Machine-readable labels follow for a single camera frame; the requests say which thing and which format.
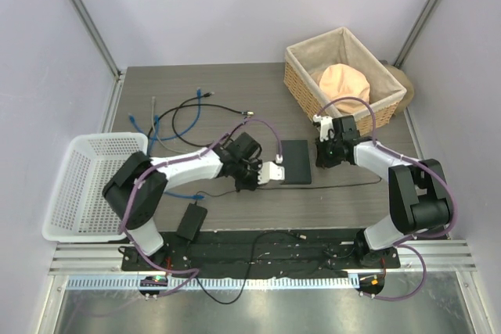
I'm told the black network switch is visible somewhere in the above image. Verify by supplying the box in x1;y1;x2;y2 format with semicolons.
282;139;312;185

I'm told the blue ethernet cable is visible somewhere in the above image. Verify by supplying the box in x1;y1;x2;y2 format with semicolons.
150;114;200;199
127;87;207;143

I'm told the grey ethernet cable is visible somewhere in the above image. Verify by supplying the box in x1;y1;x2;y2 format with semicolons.
148;97;204;152

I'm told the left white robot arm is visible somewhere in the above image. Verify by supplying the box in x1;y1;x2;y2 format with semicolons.
102;132;262;271

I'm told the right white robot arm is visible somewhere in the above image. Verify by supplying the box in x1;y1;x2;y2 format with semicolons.
312;115;455;268

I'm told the peach cloth bundle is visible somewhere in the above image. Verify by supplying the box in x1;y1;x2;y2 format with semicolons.
315;63;370;114

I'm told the black power adapter brick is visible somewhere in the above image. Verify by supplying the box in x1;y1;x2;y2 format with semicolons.
175;203;207;241

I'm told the wicker basket with liner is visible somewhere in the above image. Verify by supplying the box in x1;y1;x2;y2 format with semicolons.
284;27;407;135

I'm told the tan cloth behind basket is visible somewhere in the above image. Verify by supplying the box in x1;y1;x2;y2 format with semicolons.
381;59;416;116

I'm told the white plastic basket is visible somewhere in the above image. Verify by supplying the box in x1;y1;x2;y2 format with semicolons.
41;132;147;243

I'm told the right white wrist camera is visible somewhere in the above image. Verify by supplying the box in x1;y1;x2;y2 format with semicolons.
312;115;335;142

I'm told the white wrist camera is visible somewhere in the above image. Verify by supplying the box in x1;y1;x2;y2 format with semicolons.
312;115;335;142
258;154;285;185

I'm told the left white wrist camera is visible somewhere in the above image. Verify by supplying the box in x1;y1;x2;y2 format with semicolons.
258;154;285;185

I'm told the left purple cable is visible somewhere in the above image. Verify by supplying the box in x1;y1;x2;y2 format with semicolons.
77;117;283;318

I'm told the purple cable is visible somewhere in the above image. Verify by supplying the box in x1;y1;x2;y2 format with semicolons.
77;117;283;318
319;97;459;300

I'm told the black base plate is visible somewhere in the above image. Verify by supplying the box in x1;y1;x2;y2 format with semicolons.
119;228;402;272

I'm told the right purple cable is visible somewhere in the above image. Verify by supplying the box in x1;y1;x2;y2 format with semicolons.
319;97;459;300

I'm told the white slotted cable duct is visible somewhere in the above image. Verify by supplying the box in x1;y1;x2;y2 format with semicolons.
66;274;359;291

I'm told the black power cord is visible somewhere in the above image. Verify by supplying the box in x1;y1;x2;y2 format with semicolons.
193;177;383;306

